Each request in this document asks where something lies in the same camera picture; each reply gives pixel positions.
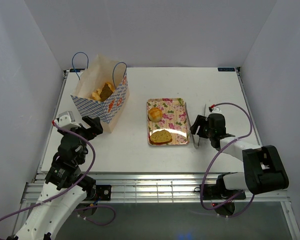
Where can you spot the metal serving tongs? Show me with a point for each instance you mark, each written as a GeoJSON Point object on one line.
{"type": "Point", "coordinates": [195, 140]}

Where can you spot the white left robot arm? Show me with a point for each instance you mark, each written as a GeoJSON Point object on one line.
{"type": "Point", "coordinates": [65, 186]}

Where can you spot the floral metal tray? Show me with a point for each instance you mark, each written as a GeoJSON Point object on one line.
{"type": "Point", "coordinates": [174, 120]}

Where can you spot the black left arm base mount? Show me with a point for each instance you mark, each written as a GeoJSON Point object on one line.
{"type": "Point", "coordinates": [101, 193]}

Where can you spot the brown chocolate bread piece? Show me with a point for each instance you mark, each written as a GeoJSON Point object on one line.
{"type": "Point", "coordinates": [106, 92]}

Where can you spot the croissant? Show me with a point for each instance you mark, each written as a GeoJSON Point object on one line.
{"type": "Point", "coordinates": [96, 95]}

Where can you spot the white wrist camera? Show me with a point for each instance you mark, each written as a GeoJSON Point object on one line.
{"type": "Point", "coordinates": [213, 109]}
{"type": "Point", "coordinates": [66, 120]}

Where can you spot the seeded bread slice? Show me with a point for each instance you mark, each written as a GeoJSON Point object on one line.
{"type": "Point", "coordinates": [160, 137]}

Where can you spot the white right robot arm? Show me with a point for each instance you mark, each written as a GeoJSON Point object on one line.
{"type": "Point", "coordinates": [263, 170]}

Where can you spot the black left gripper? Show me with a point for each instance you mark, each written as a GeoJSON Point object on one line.
{"type": "Point", "coordinates": [96, 128]}

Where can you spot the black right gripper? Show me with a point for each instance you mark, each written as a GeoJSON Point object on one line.
{"type": "Point", "coordinates": [201, 121]}

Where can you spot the long twisted bread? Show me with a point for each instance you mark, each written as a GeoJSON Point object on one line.
{"type": "Point", "coordinates": [111, 86]}

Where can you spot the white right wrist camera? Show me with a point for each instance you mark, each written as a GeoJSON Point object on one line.
{"type": "Point", "coordinates": [213, 109]}

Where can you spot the round bun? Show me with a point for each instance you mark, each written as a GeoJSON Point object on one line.
{"type": "Point", "coordinates": [155, 114]}

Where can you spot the aluminium frame rail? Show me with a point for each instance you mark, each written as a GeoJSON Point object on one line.
{"type": "Point", "coordinates": [148, 188]}

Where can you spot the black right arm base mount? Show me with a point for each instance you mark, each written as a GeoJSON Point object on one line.
{"type": "Point", "coordinates": [211, 192]}

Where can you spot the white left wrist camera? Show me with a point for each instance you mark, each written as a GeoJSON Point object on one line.
{"type": "Point", "coordinates": [66, 120]}

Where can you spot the blue checkered paper bag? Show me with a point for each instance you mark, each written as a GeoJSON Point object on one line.
{"type": "Point", "coordinates": [99, 71]}

